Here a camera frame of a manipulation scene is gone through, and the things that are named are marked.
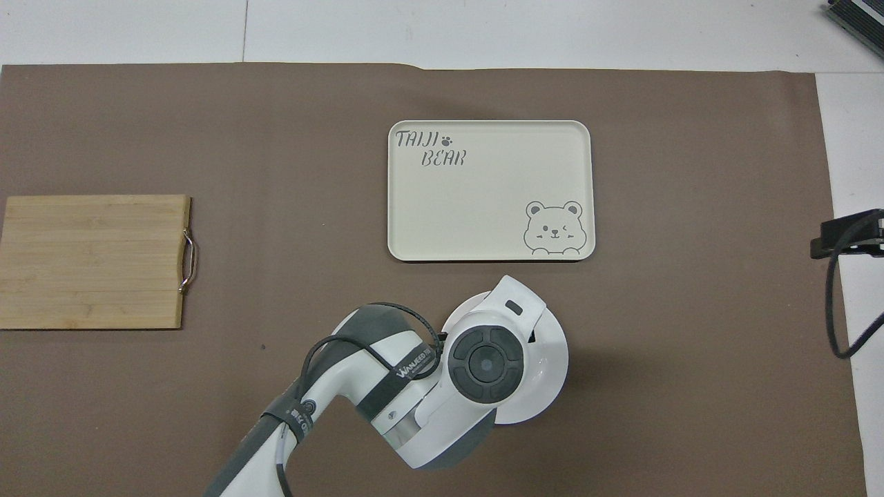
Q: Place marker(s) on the bamboo cutting board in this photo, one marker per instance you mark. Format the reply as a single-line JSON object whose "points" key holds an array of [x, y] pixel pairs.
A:
{"points": [[90, 262]]}

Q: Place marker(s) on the cream tray with bear print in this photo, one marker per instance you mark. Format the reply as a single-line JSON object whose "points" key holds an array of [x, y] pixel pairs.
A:
{"points": [[483, 200]]}

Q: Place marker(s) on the white round plate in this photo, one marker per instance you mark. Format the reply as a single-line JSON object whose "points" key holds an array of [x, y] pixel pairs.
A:
{"points": [[549, 366]]}

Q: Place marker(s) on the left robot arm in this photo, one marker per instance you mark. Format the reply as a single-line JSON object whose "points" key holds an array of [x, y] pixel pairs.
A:
{"points": [[442, 386]]}

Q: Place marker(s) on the black stand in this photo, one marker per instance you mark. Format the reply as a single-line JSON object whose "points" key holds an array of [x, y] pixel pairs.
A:
{"points": [[853, 235]]}

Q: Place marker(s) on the dark device corner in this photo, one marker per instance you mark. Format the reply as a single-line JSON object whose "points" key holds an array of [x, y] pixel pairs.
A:
{"points": [[860, 17]]}

